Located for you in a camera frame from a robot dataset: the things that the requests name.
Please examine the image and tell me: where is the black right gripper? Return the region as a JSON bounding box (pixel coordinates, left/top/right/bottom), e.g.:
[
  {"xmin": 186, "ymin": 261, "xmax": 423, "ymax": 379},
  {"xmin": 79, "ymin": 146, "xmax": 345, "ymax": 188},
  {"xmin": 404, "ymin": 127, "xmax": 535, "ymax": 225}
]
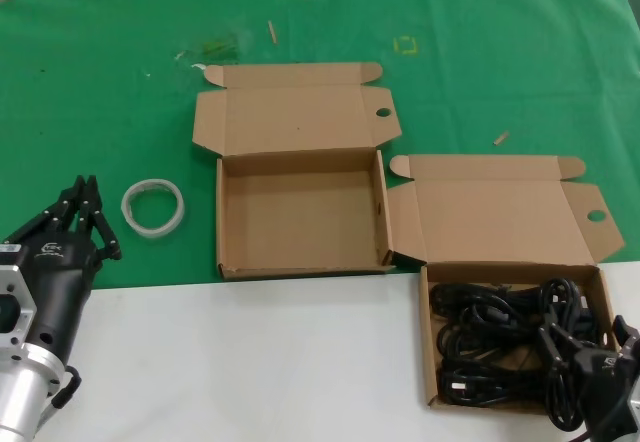
[{"xmin": 537, "ymin": 314, "xmax": 640, "ymax": 442}]

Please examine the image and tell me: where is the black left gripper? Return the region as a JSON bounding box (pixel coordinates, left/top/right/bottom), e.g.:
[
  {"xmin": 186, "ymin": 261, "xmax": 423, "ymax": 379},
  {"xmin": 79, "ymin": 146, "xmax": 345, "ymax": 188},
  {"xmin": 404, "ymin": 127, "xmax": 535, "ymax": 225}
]
[{"xmin": 2, "ymin": 175, "xmax": 123, "ymax": 363}]

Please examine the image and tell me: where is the open cardboard box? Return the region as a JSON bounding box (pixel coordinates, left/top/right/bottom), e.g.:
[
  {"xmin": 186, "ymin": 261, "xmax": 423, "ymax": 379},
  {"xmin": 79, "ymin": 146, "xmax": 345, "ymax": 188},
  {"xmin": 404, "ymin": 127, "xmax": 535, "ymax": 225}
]
[
  {"xmin": 192, "ymin": 61, "xmax": 403, "ymax": 281},
  {"xmin": 387, "ymin": 154, "xmax": 629, "ymax": 411}
]

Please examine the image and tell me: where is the clear tape roll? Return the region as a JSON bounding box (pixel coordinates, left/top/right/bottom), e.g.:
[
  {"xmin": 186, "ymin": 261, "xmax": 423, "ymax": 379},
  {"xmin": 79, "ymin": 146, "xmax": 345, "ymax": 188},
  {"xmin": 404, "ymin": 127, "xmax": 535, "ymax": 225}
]
[{"xmin": 121, "ymin": 177, "xmax": 186, "ymax": 239}]

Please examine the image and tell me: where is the green table cloth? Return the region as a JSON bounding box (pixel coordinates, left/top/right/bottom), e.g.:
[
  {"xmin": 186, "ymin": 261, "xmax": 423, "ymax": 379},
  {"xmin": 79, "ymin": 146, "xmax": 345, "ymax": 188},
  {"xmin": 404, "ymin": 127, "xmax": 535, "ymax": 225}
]
[{"xmin": 0, "ymin": 0, "xmax": 640, "ymax": 294}]

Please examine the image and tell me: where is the clear tape residue patch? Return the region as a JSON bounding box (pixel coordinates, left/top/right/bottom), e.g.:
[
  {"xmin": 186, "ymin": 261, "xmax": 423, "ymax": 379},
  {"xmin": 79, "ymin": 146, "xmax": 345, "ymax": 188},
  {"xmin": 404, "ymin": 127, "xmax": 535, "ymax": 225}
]
[{"xmin": 174, "ymin": 31, "xmax": 249, "ymax": 64}]

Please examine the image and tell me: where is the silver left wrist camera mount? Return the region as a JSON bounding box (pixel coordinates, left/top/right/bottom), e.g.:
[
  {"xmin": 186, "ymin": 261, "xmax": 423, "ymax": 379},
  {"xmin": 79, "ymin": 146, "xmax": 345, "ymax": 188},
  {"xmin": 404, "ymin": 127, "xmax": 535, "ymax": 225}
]
[{"xmin": 0, "ymin": 242, "xmax": 39, "ymax": 363}]

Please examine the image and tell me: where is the black power cord pile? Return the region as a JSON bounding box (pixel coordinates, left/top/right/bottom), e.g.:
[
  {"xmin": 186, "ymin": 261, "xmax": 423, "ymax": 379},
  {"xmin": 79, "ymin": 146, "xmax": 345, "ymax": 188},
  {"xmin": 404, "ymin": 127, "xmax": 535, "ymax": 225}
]
[{"xmin": 430, "ymin": 281, "xmax": 609, "ymax": 408}]

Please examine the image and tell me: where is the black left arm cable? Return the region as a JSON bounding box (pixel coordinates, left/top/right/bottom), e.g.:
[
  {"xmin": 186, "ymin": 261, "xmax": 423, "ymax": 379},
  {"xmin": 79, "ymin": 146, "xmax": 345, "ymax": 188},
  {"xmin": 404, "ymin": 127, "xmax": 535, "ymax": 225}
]
[{"xmin": 49, "ymin": 364, "xmax": 82, "ymax": 411}]

